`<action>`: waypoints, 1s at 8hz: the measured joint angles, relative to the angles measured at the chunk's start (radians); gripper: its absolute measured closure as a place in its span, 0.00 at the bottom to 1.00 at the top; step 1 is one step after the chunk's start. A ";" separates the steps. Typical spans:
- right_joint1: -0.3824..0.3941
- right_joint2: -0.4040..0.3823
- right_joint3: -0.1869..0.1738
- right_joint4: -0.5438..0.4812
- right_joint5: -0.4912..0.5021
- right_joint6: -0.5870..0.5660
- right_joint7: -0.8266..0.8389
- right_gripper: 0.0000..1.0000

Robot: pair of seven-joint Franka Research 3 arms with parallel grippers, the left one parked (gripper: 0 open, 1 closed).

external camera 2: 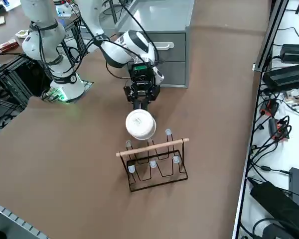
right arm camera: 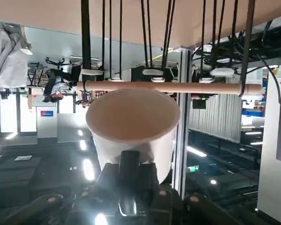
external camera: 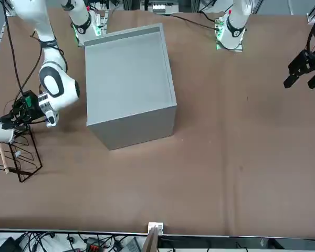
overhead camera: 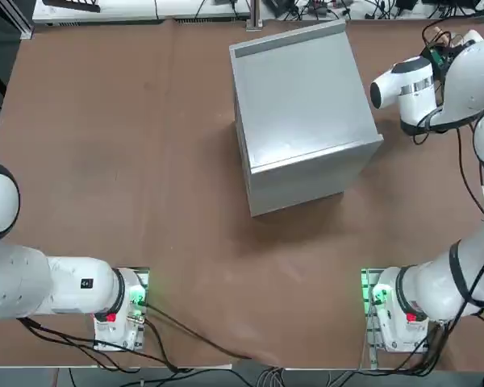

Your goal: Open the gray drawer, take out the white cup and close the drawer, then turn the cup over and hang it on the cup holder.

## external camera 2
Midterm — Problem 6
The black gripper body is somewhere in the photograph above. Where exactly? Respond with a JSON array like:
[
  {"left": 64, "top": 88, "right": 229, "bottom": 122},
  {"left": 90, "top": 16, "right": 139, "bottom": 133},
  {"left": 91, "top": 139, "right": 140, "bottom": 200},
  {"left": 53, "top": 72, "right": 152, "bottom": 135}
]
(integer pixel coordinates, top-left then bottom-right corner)
[{"left": 123, "top": 71, "right": 162, "bottom": 103}]

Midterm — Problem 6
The white cup with dark handle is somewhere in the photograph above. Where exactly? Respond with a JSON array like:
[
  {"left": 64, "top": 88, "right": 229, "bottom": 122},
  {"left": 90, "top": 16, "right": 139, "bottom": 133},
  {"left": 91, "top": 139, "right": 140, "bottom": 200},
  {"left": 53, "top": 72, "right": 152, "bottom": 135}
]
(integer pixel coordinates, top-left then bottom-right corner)
[{"left": 125, "top": 109, "right": 157, "bottom": 141}]

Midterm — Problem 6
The gray drawer with white handle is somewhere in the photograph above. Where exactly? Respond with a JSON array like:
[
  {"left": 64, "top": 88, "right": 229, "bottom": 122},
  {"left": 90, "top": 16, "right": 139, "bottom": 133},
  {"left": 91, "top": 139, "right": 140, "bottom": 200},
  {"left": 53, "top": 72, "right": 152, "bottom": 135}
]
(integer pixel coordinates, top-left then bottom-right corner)
[{"left": 139, "top": 32, "right": 187, "bottom": 62}]

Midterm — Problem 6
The gray metal cabinet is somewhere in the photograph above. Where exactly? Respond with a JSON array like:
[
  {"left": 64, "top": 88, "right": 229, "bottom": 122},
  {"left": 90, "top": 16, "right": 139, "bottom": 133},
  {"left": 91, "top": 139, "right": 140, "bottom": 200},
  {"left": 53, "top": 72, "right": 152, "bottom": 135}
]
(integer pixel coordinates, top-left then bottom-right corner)
[{"left": 114, "top": 0, "right": 196, "bottom": 89}]

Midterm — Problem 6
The red and black plug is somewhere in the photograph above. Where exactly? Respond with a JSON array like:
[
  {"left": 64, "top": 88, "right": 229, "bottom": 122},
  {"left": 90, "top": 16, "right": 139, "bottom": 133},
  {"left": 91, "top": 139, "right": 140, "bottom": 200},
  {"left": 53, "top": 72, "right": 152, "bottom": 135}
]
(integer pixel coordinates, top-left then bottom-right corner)
[{"left": 260, "top": 98, "right": 280, "bottom": 117}]

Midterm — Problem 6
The small printed box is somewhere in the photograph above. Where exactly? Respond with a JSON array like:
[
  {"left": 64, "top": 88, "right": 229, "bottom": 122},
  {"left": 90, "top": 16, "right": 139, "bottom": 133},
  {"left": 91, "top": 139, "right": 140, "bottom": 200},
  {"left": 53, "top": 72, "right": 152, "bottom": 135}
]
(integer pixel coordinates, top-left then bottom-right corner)
[{"left": 14, "top": 29, "right": 28, "bottom": 40}]

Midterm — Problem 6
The orange and black adapter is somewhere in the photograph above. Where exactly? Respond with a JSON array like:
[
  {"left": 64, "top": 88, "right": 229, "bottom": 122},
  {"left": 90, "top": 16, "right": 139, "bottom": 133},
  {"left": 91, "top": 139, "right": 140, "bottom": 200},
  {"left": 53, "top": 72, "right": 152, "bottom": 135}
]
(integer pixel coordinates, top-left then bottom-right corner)
[{"left": 268, "top": 116, "right": 292, "bottom": 141}]

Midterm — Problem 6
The long black power adapter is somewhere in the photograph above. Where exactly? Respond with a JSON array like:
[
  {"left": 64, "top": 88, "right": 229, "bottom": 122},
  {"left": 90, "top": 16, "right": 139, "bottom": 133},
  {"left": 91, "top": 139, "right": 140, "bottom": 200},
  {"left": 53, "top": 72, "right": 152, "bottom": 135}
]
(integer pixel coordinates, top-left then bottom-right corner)
[{"left": 262, "top": 63, "right": 299, "bottom": 92}]

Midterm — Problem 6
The red flat box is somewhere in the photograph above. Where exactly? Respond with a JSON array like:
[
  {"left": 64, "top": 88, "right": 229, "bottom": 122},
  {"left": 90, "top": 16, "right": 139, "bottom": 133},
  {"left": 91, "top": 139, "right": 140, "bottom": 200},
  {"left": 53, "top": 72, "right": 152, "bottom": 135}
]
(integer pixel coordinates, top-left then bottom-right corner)
[{"left": 0, "top": 38, "right": 18, "bottom": 55}]

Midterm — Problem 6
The large black power adapter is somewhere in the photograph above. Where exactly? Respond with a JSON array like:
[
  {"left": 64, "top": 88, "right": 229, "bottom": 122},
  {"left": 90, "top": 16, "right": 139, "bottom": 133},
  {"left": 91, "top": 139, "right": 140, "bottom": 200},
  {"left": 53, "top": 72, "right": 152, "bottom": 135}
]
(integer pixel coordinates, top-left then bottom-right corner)
[{"left": 250, "top": 181, "right": 299, "bottom": 239}]

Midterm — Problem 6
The gray drawer without handle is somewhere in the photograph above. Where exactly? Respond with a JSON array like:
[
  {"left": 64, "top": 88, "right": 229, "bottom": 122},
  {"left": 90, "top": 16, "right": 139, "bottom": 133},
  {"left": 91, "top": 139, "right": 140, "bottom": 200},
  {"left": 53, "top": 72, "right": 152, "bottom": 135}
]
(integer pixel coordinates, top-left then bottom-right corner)
[{"left": 153, "top": 61, "right": 187, "bottom": 87}]

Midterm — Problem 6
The black wire cup holder rack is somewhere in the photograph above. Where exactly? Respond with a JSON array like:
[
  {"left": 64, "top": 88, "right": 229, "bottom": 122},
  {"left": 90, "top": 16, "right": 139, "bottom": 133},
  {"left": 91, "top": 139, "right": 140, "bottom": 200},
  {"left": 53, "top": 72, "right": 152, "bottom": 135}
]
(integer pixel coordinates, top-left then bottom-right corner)
[{"left": 116, "top": 128, "right": 190, "bottom": 193}]

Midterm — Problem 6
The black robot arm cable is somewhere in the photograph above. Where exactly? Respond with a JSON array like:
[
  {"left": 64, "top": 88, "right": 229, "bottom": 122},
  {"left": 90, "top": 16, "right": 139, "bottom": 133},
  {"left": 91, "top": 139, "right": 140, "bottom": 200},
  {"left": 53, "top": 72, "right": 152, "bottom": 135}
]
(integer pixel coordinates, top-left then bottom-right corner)
[{"left": 118, "top": 0, "right": 162, "bottom": 63}]

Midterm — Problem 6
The dark aluminum frame rail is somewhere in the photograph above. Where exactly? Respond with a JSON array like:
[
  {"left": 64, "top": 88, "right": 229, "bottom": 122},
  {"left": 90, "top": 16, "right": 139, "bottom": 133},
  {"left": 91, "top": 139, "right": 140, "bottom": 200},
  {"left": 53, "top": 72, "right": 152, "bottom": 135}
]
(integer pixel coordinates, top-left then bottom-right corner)
[{"left": 253, "top": 0, "right": 290, "bottom": 73}]

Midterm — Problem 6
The gray ribbed rail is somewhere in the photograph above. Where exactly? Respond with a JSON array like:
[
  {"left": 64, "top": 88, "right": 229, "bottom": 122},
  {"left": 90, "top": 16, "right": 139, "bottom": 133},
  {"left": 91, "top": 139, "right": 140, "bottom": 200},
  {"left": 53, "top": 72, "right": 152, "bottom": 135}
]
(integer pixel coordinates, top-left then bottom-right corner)
[{"left": 0, "top": 199, "right": 50, "bottom": 239}]

